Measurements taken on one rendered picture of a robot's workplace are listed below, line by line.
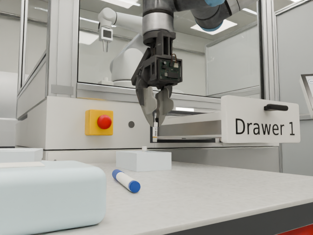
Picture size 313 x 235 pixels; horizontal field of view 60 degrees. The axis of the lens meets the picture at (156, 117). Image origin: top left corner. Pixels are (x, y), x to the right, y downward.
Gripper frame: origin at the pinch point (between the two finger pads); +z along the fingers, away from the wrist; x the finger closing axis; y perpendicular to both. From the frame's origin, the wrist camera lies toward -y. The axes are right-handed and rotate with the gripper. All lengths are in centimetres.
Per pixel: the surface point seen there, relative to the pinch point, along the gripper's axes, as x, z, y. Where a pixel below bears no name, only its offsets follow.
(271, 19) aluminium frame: 78, -53, -26
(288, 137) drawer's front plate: 36.0, 3.7, 9.7
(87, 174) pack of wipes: -25.2, 7.1, 36.9
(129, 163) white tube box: -7.1, 9.6, 1.8
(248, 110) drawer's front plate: 20.1, -2.6, 10.7
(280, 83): 190, -49, -106
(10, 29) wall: -33, -143, -340
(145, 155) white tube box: -5.1, 7.6, 5.8
